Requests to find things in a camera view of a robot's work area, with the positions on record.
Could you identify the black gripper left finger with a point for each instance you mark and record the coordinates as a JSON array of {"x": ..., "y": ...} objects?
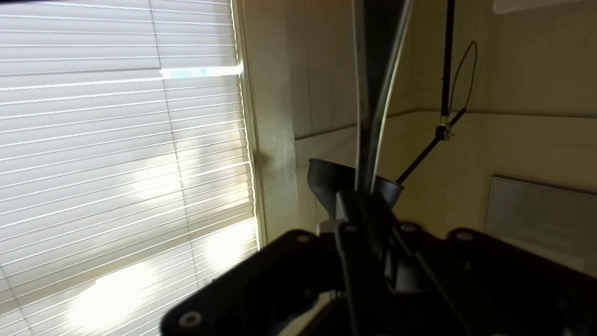
[{"x": 262, "y": 286}]

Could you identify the large white window blind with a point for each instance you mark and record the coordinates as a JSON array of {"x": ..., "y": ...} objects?
[{"x": 113, "y": 155}]

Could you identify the black lamp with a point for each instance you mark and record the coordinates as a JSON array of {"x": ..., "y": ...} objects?
[{"x": 330, "y": 178}]

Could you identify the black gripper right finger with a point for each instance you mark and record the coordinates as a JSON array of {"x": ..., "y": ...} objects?
[{"x": 497, "y": 292}]

